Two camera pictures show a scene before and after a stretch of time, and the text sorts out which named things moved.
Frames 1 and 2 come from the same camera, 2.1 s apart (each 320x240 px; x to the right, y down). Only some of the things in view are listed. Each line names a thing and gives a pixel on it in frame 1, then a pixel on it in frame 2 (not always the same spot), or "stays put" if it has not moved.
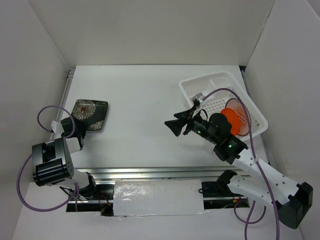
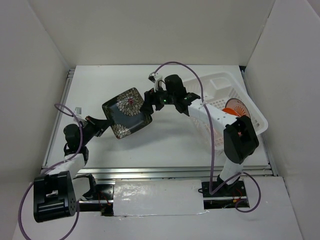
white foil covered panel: x=133 y=198 stays put
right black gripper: x=176 y=125 to x=151 y=97
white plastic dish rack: x=216 y=101 stays put
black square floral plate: x=93 y=112 to x=124 y=111
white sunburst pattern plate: x=236 y=105 stays put
